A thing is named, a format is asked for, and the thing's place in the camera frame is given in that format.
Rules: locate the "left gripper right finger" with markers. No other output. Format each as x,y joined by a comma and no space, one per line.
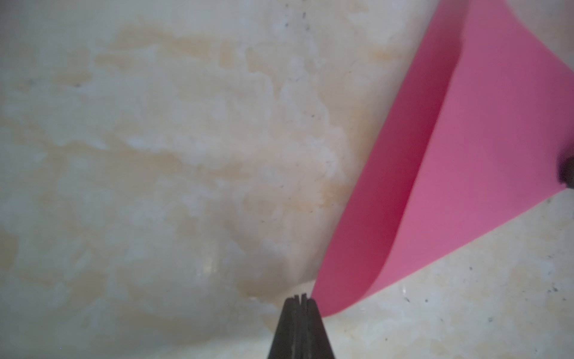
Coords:
314,342

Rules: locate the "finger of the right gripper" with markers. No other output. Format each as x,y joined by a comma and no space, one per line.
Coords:
566,172

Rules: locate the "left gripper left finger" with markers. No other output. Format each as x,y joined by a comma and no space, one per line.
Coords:
287,342

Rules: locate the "pink paper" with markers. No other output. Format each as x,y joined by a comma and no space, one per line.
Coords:
475,137

